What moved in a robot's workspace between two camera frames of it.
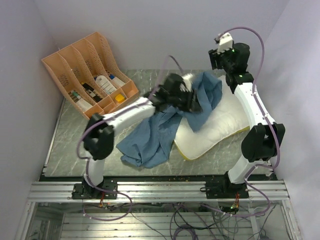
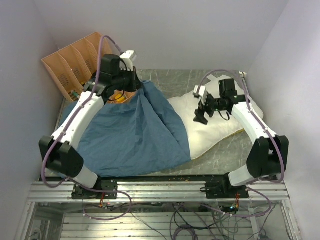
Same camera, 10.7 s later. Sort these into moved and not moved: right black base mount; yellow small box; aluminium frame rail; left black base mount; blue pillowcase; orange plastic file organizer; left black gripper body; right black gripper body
Moved: left black gripper body; right black gripper body; blue pillowcase
Not moved: left black base mount; yellow small box; right black base mount; orange plastic file organizer; aluminium frame rail
